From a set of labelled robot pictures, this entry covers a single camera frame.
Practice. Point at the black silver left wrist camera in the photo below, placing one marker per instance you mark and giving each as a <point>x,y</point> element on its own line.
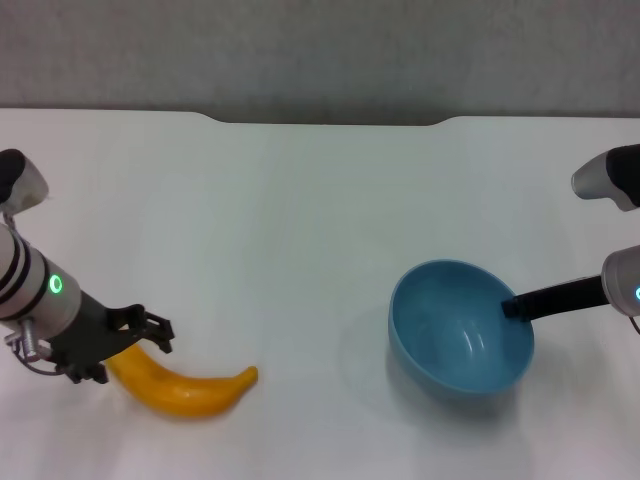
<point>22,182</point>

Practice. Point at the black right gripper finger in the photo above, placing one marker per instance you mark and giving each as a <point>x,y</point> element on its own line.
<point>515,307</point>

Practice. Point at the blue bowl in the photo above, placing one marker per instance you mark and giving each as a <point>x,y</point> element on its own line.
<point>450,340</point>

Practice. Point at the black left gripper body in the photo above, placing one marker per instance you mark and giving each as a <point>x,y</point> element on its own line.
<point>85,340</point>

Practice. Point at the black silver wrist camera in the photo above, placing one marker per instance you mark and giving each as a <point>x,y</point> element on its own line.
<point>605,177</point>
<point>22,182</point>

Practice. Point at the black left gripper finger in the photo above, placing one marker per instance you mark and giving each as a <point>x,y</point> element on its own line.
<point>150,325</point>
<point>92,372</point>

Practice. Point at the yellow banana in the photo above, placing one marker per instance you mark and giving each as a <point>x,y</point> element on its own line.
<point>190,395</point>

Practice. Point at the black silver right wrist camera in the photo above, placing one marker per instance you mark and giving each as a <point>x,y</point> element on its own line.
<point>605,177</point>

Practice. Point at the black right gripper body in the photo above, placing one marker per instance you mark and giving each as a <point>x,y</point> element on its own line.
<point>565,297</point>

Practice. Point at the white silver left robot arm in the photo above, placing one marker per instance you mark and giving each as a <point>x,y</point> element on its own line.
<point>35,295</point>

